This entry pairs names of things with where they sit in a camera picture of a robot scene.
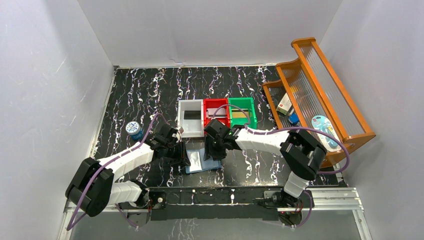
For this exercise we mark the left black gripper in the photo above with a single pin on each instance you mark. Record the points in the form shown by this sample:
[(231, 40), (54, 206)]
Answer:
[(180, 151)]

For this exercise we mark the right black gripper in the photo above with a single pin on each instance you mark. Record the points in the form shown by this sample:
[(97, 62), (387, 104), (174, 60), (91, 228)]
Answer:
[(209, 151)]

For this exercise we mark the blue card holder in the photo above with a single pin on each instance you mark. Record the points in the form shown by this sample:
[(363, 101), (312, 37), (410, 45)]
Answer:
[(198, 162)]

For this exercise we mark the white credit card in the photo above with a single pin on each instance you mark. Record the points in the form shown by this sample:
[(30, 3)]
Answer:
[(216, 112)]

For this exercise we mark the white plastic bin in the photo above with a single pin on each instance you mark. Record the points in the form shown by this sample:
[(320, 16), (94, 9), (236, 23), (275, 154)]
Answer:
[(190, 128)]

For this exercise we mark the red plastic bin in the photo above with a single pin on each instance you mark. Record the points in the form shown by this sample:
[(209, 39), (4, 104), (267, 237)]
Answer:
[(216, 102)]

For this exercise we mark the green plastic bin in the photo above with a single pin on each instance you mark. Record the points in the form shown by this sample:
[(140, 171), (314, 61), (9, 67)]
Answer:
[(245, 104)]

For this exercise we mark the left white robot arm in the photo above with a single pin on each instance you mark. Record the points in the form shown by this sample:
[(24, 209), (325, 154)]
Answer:
[(95, 184)]

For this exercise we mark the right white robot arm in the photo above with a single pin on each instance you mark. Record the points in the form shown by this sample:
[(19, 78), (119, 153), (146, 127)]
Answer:
[(303, 153)]

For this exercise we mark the black card in white bin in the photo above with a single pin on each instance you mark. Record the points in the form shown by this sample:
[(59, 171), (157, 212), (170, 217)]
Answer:
[(192, 115)]

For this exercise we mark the gold card in green bin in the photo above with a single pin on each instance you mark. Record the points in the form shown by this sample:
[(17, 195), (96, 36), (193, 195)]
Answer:
[(236, 114)]

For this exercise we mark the blue round tape tin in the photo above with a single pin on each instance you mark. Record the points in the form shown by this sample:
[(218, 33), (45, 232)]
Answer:
[(134, 130)]

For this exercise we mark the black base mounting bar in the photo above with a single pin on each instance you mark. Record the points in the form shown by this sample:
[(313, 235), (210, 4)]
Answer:
[(234, 202)]

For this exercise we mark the small red white box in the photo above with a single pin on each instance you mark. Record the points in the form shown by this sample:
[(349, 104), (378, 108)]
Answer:
[(285, 105)]

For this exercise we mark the small blue object on shelf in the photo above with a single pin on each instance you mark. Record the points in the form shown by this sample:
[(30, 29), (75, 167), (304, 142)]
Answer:
[(293, 119)]

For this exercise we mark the orange wooden shelf rack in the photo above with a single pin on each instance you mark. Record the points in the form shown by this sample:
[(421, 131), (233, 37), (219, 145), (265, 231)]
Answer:
[(315, 90)]

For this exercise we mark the blue blister pack toy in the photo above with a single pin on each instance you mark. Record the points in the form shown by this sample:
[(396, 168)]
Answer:
[(323, 124)]

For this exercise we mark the aluminium rail frame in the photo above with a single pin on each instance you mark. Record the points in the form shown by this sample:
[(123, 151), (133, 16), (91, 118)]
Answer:
[(325, 199)]

